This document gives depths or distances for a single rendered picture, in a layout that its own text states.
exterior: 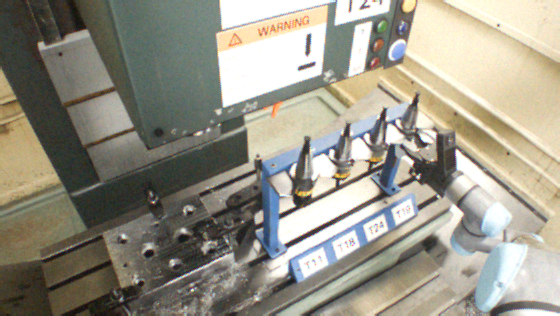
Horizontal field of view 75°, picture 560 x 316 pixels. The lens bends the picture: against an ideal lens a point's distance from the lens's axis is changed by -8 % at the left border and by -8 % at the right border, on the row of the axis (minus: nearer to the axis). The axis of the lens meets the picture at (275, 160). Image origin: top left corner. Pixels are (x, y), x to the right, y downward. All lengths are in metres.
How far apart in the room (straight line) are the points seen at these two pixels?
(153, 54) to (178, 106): 0.08
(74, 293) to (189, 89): 0.83
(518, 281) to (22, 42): 1.16
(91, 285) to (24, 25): 0.70
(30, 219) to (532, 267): 1.75
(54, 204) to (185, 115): 1.43
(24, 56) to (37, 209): 0.89
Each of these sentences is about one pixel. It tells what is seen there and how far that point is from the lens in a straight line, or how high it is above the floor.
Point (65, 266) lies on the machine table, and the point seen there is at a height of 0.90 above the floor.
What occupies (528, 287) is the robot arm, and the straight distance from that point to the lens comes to 0.67.
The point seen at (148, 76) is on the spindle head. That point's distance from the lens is 0.46.
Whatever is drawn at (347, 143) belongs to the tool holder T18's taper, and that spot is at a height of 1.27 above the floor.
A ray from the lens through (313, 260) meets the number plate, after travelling 1.10.
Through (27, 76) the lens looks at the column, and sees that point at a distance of 1.20.
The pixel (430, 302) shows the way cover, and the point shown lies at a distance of 1.37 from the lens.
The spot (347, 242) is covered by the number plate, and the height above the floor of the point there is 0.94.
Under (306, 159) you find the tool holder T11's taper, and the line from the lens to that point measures 0.85.
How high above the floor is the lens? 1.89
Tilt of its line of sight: 46 degrees down
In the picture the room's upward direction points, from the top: 1 degrees clockwise
